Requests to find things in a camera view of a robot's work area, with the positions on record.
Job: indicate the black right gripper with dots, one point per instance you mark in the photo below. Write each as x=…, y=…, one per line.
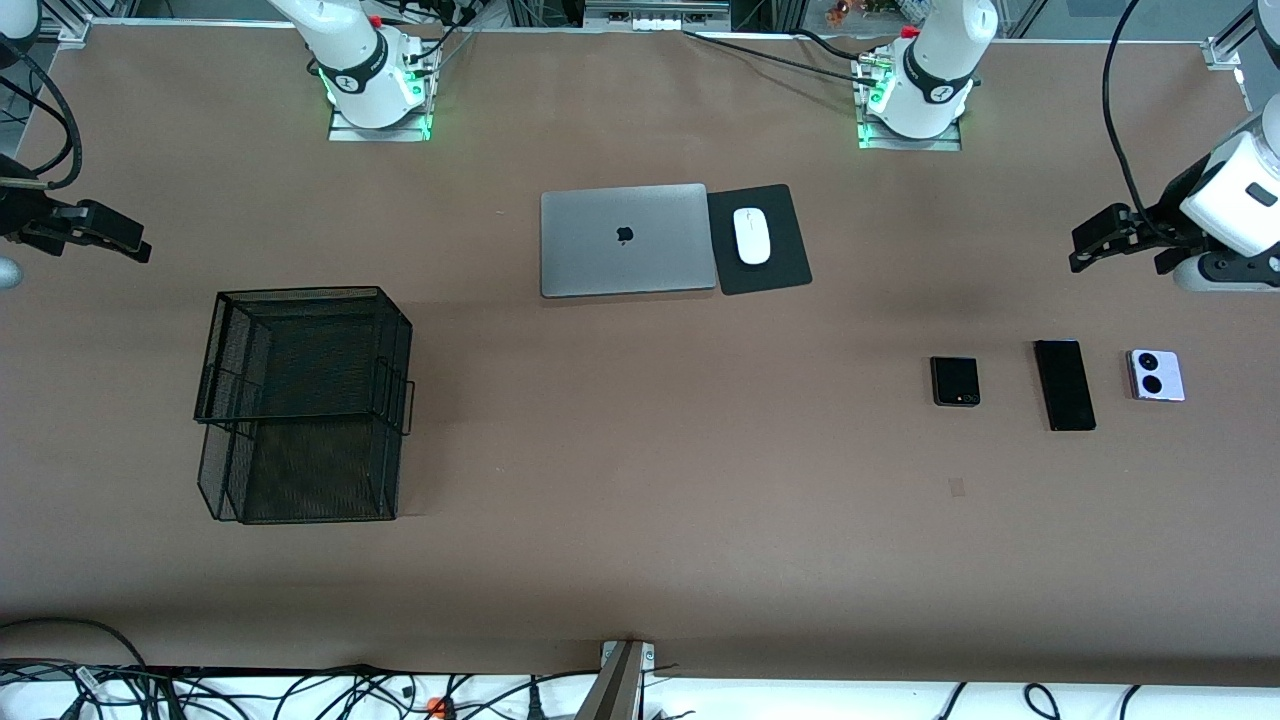
x=17, y=211

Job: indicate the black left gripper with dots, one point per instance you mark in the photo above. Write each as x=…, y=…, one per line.
x=1172, y=201

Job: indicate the long black slab phone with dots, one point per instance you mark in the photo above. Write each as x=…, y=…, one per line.
x=1065, y=385

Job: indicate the lilac flip phone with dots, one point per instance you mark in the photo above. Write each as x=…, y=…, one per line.
x=1172, y=375

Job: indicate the small black flip phone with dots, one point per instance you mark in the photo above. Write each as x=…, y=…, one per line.
x=955, y=380

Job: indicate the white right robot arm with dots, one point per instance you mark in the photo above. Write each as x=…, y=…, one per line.
x=350, y=60

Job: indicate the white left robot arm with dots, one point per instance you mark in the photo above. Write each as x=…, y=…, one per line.
x=935, y=70

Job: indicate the black mouse pad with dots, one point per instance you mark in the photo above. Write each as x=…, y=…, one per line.
x=775, y=275

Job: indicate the black mesh two-tier tray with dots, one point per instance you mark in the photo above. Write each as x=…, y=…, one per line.
x=350, y=480

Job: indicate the white computer mouse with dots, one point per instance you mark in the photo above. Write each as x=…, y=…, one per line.
x=752, y=240

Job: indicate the small orange object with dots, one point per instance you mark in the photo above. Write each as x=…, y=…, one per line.
x=838, y=10

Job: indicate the silver closed laptop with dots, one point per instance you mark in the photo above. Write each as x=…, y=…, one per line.
x=600, y=250

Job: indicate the grey power strip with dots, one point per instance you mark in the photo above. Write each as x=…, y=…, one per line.
x=660, y=22

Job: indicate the aluminium frame corner bracket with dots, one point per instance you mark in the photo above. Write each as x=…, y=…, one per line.
x=70, y=32
x=1222, y=52

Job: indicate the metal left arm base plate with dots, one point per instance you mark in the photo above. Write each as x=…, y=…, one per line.
x=870, y=143

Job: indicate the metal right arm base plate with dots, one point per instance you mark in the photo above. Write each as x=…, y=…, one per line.
x=345, y=133

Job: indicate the grey metal camera post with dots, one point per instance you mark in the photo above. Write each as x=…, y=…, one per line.
x=615, y=690

